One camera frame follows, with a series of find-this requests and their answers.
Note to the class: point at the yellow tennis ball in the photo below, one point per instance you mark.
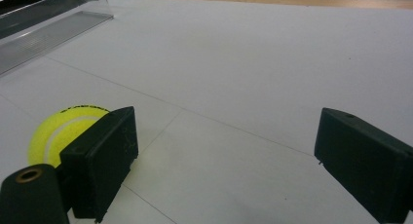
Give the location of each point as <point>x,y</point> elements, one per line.
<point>48,136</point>

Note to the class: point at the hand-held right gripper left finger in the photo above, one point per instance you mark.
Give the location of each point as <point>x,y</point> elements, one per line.
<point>97,165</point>

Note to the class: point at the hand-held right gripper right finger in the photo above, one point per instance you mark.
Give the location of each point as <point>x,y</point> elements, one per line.
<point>367,162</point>

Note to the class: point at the clear plastic container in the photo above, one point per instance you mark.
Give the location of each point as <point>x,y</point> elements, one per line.
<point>39,39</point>

